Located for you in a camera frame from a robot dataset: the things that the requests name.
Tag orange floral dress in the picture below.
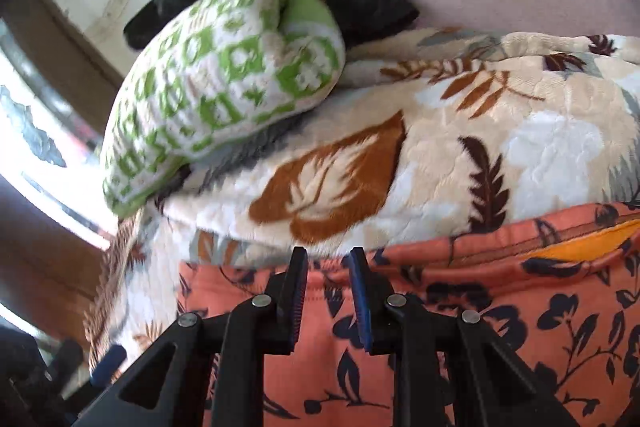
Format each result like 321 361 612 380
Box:
177 202 640 427

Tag wooden door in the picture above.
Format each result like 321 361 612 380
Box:
0 0 126 348

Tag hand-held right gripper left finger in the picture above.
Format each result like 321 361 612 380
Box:
72 246 309 427

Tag green checked pillow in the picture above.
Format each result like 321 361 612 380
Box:
100 0 348 218

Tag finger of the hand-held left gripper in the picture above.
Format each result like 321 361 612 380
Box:
90 344 127 385
50 339 85 380

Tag leaf print blanket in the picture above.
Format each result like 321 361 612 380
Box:
82 27 640 378

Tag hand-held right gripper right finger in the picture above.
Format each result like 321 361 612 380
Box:
348 246 581 427

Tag tall stained glass window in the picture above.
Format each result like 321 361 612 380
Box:
0 22 121 253

